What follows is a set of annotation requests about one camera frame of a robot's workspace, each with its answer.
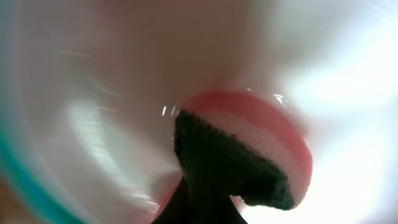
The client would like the teal plastic tray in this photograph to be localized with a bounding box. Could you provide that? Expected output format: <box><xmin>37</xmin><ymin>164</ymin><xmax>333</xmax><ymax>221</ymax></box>
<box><xmin>1</xmin><ymin>128</ymin><xmax>83</xmax><ymax>224</ymax></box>

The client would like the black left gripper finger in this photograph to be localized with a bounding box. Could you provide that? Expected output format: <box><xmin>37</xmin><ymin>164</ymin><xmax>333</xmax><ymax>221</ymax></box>
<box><xmin>151</xmin><ymin>177</ymin><xmax>248</xmax><ymax>224</ymax></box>

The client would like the white pink plate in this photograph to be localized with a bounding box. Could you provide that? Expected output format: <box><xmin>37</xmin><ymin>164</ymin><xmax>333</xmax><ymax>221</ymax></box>
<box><xmin>1</xmin><ymin>1</ymin><xmax>397</xmax><ymax>223</ymax></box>

